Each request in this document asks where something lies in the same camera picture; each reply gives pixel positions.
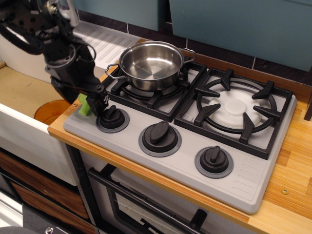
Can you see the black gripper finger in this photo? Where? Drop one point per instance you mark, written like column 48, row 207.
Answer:
column 69, row 89
column 98, row 102

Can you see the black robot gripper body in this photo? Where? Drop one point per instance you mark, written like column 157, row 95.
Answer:
column 75, row 63

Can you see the green plastic broccoli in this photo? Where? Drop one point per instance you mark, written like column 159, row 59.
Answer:
column 85, row 109

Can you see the stainless steel pot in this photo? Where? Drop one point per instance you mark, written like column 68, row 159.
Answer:
column 151, row 66

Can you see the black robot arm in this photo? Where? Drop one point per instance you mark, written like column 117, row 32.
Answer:
column 38, row 27

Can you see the black left stove knob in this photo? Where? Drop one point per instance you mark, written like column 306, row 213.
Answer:
column 112, row 120

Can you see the black stove knob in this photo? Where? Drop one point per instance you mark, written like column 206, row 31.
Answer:
column 112, row 120
column 214, row 162
column 160, row 140

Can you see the grey toy stove top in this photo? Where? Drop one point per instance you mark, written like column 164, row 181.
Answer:
column 243, row 188

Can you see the black middle stove knob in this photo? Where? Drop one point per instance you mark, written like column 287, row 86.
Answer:
column 160, row 140

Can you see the black right stove knob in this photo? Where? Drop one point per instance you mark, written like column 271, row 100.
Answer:
column 214, row 162

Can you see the orange sink drain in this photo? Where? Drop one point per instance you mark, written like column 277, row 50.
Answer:
column 50, row 111

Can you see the white toy sink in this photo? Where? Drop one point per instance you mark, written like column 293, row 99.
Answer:
column 25, row 85

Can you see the grey toy faucet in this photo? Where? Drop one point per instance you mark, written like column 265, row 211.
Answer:
column 70, row 12

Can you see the black left burner grate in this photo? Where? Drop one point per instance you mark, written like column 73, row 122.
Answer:
column 163, row 104

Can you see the black burner grate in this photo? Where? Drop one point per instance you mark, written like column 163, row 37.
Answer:
column 163, row 104
column 239, row 112

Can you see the toy oven door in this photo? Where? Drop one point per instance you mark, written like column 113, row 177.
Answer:
column 139, row 207

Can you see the wooden drawer front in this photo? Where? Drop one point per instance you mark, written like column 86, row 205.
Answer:
column 46, row 193

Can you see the black right burner grate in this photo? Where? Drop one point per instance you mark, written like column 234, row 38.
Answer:
column 239, row 112

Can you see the black oven door handle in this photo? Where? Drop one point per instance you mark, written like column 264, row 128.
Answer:
column 113, row 188

